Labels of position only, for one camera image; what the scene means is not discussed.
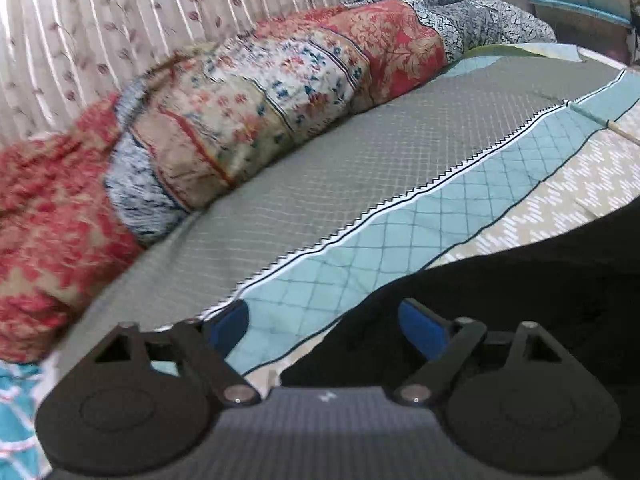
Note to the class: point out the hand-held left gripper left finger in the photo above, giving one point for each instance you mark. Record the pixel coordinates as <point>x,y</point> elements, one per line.
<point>229,324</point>

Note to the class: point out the teal-trimmed wooden furniture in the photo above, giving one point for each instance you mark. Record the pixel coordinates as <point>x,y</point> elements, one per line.
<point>585,5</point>

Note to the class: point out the black pants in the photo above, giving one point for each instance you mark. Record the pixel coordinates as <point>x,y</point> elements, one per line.
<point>525,285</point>

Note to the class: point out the teal and beige patterned bedspread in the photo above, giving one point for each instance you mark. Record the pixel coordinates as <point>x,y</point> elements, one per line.
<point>350,160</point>

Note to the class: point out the red floral patchwork quilt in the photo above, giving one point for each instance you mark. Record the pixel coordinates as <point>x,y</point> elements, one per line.
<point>225,110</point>

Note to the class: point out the thin wooden stick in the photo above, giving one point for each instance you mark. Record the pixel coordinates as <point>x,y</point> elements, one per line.
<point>600,122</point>

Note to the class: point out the teal lattice print pillow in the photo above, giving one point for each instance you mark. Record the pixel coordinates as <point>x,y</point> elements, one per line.
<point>17,410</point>

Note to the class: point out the beige leaf print curtain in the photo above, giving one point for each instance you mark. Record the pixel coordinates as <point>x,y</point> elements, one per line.
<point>100,20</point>

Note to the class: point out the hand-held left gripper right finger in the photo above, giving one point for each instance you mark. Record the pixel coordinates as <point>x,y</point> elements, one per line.
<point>420,327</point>

